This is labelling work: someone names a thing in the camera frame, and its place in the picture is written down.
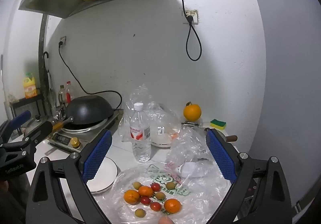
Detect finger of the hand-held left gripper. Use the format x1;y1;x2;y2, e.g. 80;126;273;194
0;110;32;143
0;121;54;158

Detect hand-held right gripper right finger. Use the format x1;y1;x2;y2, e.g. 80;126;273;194
206;129;293;224

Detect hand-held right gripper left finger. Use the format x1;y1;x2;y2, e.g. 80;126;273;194
25;129;113;224

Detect white plate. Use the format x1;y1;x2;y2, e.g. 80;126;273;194
86;156;118;193

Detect green printed plastic bag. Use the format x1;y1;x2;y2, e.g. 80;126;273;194
105;161;235;224

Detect small tangerine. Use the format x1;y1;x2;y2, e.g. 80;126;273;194
164;198;182;214
123;189;140;205
138;185;153;198

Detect black metal rack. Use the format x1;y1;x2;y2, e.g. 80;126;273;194
11;94;47;119

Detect stainless induction cooker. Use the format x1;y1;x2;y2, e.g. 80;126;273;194
47;109;124;153

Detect brass knob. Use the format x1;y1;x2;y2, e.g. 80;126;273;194
69;137;81;149

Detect yellow detergent bottle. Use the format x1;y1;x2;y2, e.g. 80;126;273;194
22;72;38;99

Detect yellow green sponge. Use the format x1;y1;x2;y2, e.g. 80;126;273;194
210;119;227;130

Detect crumpled clear plastic bag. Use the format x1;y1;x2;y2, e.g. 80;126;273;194
166;127;226;179

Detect dark sauce bottle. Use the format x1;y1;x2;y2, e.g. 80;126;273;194
58;85;66;108

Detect oil bottle with red label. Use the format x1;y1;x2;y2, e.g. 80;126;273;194
65;81;74;104

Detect small metal utensil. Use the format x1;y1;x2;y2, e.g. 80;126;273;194
181;121;201;129

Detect clear plastic water bottle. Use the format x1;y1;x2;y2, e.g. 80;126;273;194
129;102;151;163

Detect large orange with stem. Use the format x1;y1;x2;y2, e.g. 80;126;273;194
183;102;202;122

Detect grey vertical pipe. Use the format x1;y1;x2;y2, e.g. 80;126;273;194
38;13;51;117

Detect white round dish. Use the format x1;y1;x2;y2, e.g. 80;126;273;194
150;124;181;148

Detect wooden handled utensil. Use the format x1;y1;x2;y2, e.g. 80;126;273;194
221;134;238;143

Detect black wok with yellow handle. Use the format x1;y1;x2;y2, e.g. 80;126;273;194
49;95;114;137

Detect black induction cooker cable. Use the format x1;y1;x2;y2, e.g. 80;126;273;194
58;42;123;110

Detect black range hood power cable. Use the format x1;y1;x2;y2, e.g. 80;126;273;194
161;0;202;62

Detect white wall socket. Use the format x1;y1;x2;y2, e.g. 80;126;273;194
182;9;200;25

